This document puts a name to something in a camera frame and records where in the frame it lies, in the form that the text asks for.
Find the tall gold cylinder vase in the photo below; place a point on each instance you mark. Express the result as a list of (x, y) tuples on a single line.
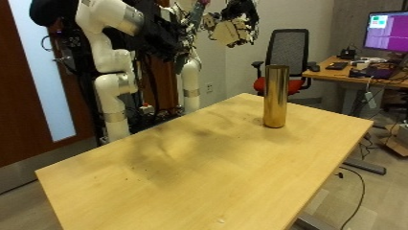
[(275, 96)]

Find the black mesh chair, red seat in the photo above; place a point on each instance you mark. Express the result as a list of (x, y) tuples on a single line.
[(288, 48)]

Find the black computer mouse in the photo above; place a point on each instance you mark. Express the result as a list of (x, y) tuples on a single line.
[(314, 68)]

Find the red emergency stop button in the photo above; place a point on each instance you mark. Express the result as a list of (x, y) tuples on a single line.
[(146, 108)]

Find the black keyboard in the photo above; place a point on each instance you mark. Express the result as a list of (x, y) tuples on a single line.
[(336, 66)]

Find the dark jacket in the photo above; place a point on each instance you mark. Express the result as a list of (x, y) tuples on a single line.
[(44, 12)]

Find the black desk phone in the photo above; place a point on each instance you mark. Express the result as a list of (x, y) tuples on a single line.
[(347, 53)]

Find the wooden office desk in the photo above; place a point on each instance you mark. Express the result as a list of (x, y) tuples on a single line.
[(339, 75)]

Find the computer monitor with purple screen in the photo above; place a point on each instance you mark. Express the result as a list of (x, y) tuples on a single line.
[(388, 32)]

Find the open laptop with purple screen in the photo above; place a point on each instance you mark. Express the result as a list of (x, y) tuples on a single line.
[(383, 72)]

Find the white power strip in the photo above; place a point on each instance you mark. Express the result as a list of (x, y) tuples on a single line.
[(370, 99)]

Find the brown cardboard box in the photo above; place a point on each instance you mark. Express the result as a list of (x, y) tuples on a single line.
[(397, 142)]

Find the grey table foot bar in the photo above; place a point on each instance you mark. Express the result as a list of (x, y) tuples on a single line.
[(366, 166)]

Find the white wall socket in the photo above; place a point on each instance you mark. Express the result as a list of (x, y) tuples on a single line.
[(209, 87)]

